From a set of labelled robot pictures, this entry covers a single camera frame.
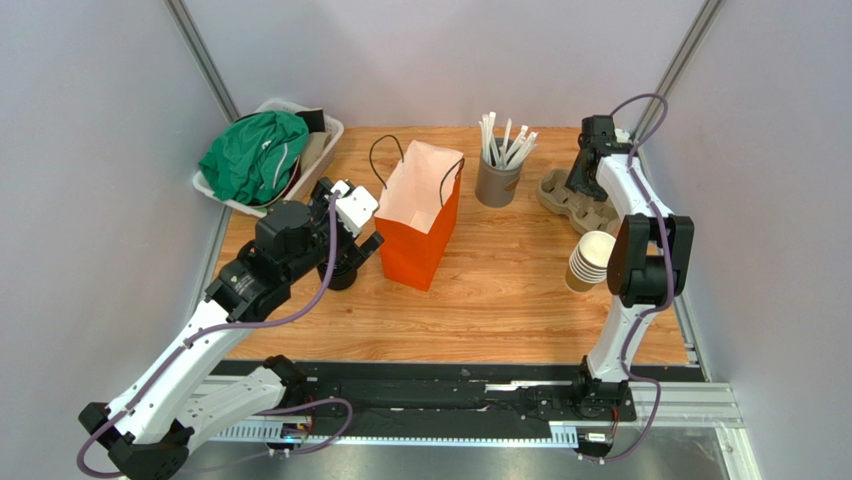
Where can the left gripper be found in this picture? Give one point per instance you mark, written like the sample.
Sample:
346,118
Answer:
352,253

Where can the orange paper bag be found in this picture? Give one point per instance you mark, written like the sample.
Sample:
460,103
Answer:
418,209

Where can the pulp cup carrier tray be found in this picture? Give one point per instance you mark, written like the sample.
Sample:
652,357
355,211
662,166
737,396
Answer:
584,213

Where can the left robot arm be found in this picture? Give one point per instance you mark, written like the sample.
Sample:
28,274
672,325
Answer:
151,429

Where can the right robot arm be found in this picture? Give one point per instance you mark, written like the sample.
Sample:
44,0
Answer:
646,270

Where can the black coffee cup lids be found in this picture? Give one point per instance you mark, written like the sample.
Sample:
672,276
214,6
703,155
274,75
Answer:
343,276

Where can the white plastic basket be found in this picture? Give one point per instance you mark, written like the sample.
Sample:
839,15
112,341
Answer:
299,185

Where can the black cloth in basket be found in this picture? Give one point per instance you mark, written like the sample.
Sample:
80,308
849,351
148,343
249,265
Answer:
314,119

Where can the green jacket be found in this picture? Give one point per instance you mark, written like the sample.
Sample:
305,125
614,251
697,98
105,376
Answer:
251,161

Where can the grey straw holder cup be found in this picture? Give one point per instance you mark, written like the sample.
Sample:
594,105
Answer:
496,187

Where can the wrapped white straws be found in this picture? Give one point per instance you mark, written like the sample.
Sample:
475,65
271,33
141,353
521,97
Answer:
505,152

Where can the stack of paper cups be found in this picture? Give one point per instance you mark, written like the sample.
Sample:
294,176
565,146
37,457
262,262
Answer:
589,261

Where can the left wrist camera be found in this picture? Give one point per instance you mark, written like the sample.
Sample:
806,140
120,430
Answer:
354,205

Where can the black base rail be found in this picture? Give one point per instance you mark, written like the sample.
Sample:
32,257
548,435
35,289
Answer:
450,400

